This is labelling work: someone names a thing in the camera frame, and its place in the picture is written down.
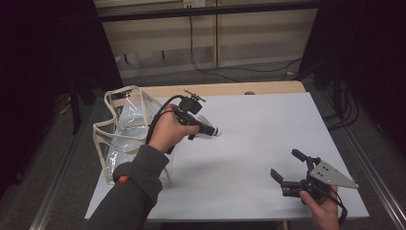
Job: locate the clear plastic bag beige trim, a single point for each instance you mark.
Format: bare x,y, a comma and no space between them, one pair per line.
127,150

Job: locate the white wall socket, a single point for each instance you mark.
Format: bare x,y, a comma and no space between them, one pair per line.
194,3

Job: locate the person's left hand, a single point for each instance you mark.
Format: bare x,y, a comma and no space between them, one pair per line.
169,131

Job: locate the person's right hand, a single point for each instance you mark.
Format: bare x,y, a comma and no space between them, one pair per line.
325,214

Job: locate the dark round table grommet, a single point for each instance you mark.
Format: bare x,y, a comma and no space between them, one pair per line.
249,93

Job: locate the black stand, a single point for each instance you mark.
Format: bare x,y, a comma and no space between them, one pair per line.
75,111
335,86

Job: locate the white table cover sheet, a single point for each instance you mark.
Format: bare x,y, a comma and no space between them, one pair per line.
255,127

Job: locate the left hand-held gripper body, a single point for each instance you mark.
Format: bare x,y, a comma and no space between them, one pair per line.
188,108

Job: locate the metal floor rail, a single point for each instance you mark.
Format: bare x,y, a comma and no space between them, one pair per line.
376,182
54,198

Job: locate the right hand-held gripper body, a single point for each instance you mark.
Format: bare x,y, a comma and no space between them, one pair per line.
328,177

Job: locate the dark curtain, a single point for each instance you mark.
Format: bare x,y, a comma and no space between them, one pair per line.
38,64
376,48

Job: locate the beige wooden cabinet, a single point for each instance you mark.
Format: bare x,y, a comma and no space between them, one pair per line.
255,35

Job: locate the wooden table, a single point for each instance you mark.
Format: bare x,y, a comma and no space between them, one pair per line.
255,87

